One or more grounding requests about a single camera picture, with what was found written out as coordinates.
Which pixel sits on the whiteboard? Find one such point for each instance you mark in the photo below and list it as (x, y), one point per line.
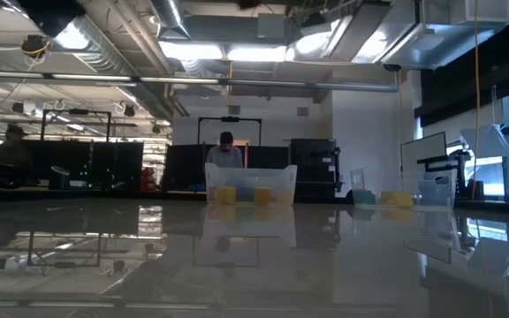
(422, 154)

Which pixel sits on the bright ceiling light panel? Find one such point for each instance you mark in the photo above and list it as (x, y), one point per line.
(256, 53)
(192, 50)

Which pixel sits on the green block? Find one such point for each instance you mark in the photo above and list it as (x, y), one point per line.
(364, 198)

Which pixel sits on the red objects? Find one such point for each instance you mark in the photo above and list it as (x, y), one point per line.
(148, 179)

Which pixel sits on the white hanging sheet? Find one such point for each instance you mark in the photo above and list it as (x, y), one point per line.
(484, 141)

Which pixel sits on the small blue cube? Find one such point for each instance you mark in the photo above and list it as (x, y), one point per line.
(245, 195)

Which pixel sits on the black frame stand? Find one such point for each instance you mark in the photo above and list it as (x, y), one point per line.
(78, 111)
(230, 118)

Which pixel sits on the white round lamp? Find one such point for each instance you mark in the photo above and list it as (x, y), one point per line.
(60, 170)

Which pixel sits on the grey horizontal pipe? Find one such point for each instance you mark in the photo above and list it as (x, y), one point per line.
(245, 82)

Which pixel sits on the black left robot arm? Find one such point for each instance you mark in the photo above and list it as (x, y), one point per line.
(51, 15)

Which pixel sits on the black cabinet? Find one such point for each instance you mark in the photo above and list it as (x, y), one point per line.
(312, 154)

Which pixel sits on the wall vent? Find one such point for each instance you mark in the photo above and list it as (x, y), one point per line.
(233, 110)
(303, 111)

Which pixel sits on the round silver duct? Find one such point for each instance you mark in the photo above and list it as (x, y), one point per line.
(168, 13)
(100, 53)

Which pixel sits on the dome camera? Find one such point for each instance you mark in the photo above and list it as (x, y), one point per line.
(391, 67)

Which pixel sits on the black monitor stand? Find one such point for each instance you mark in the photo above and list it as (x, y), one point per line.
(440, 161)

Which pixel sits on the black partition panel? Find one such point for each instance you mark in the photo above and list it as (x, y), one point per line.
(113, 163)
(184, 168)

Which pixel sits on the yellow triangular block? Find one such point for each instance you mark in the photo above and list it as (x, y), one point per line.
(396, 199)

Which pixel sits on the clear plastic bin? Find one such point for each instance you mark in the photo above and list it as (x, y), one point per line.
(250, 176)
(435, 194)

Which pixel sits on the person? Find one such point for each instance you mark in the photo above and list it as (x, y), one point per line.
(5, 154)
(224, 156)

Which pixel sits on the rectangular metal duct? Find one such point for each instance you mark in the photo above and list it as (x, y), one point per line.
(435, 44)

